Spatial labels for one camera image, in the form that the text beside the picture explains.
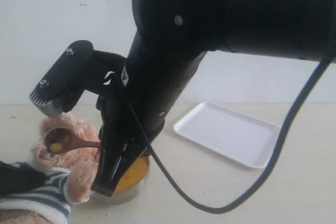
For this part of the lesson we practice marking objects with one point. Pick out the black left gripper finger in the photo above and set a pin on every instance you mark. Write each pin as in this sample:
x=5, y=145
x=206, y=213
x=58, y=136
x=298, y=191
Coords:
x=19, y=180

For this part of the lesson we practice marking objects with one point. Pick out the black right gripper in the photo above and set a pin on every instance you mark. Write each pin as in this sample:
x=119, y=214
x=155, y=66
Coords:
x=142, y=90

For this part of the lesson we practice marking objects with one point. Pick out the tan teddy bear striped sweater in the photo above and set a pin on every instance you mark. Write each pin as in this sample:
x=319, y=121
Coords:
x=69, y=176

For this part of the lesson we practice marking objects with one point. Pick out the dark brown wooden spoon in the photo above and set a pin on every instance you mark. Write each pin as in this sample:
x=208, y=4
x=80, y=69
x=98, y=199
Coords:
x=62, y=140

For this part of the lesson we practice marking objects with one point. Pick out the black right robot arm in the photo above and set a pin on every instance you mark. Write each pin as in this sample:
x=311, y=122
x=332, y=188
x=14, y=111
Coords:
x=172, y=38

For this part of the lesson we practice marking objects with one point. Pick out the steel bowl of yellow millet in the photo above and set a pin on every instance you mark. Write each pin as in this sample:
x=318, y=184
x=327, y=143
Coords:
x=129, y=186

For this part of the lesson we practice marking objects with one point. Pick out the white rectangular plastic tray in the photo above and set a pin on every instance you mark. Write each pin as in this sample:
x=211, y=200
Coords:
x=239, y=137

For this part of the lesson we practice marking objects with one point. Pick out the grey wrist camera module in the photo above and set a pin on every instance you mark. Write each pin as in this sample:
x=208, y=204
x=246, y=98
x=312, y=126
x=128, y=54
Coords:
x=57, y=91

